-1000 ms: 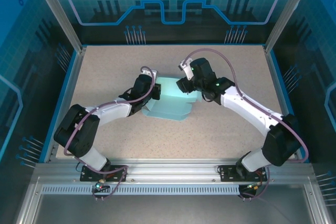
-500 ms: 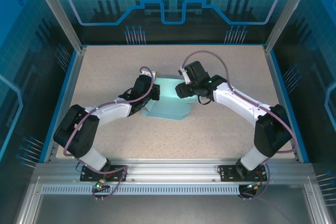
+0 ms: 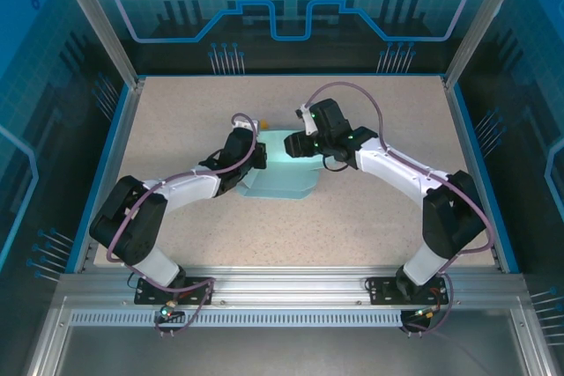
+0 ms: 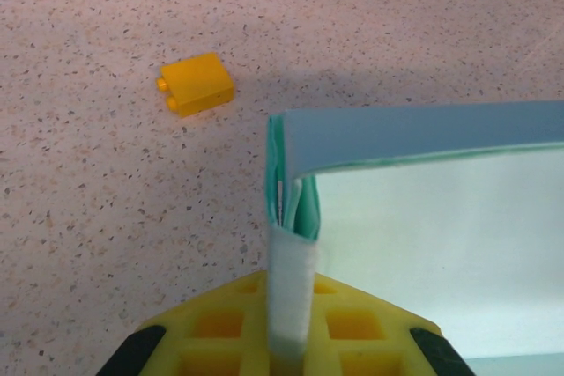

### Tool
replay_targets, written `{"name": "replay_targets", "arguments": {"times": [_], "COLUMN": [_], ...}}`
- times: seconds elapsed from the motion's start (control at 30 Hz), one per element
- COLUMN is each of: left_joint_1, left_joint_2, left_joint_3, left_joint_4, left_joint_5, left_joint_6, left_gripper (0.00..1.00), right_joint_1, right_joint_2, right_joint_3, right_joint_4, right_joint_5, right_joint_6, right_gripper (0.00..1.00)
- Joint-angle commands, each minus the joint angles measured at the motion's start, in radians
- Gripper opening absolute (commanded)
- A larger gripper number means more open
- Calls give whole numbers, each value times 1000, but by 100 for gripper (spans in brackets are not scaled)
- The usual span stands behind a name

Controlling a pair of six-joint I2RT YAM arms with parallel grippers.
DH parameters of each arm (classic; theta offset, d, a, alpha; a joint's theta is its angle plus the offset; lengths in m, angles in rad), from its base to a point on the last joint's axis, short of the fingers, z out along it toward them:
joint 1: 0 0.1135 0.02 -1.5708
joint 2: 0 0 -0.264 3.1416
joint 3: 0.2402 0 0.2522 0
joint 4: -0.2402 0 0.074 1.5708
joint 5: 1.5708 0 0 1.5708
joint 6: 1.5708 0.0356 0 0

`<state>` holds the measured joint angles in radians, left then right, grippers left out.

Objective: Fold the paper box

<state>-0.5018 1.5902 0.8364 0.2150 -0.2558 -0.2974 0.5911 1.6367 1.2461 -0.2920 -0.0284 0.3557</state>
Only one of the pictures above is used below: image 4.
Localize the light blue paper box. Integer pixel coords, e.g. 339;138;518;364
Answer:
263;100;564;376

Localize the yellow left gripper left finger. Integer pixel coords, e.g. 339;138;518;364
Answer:
99;269;271;376

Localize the yellow toy brick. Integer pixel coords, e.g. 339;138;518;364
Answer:
156;52;235;120

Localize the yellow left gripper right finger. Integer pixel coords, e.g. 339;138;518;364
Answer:
305;276;477;376

